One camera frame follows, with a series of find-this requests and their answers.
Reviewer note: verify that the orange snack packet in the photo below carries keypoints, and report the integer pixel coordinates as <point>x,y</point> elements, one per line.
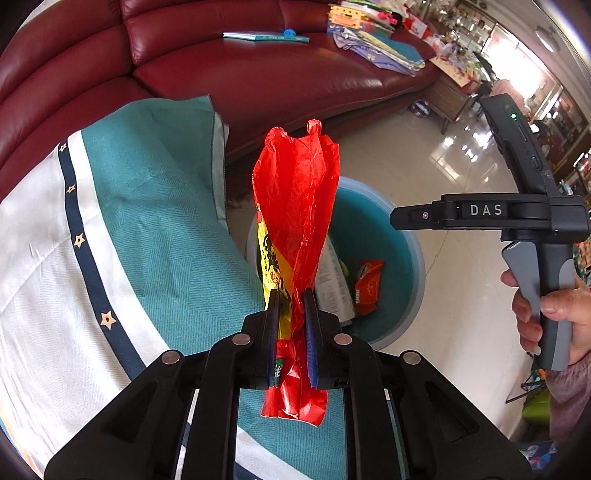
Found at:
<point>367,286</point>

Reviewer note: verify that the green white medicine box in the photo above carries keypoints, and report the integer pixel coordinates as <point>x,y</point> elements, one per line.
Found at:
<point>332,277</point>

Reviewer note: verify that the yellow plastic toy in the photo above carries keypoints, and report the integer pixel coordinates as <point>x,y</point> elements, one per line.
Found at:
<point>346,16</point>

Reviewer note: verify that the dark patterned ball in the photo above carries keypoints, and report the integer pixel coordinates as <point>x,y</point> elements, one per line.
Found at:
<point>420,107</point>

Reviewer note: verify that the wooden side table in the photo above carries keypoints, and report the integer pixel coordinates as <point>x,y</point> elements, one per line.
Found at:
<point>450,99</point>

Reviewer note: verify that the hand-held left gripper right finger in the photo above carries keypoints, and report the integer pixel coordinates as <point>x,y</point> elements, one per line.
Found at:
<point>310,341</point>

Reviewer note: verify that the red plastic bag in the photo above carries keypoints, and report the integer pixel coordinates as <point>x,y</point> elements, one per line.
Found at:
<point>295,207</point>

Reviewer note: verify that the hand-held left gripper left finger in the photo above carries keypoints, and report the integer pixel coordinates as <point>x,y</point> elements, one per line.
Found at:
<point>272,350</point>

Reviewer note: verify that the pile of folded cloths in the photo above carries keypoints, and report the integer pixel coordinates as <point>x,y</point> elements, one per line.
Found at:
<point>383,53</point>

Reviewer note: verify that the teal thin book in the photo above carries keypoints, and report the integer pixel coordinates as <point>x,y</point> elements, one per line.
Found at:
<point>258,36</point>

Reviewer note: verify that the teal white star blanket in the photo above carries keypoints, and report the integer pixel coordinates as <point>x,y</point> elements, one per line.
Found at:
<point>152,240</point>

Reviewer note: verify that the dark red leather sofa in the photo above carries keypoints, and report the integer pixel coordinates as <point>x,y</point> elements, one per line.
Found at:
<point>277,78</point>

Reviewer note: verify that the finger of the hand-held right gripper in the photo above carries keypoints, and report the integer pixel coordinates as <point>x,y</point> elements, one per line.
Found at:
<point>420,217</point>

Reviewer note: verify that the person's right hand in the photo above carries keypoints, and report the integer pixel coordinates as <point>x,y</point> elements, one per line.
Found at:
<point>577,318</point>

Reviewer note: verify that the person's right forearm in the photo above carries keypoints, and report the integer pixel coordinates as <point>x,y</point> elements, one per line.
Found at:
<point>572,401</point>

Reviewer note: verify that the blue plastic bucket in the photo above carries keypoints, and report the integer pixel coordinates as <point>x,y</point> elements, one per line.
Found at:
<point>369,221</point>

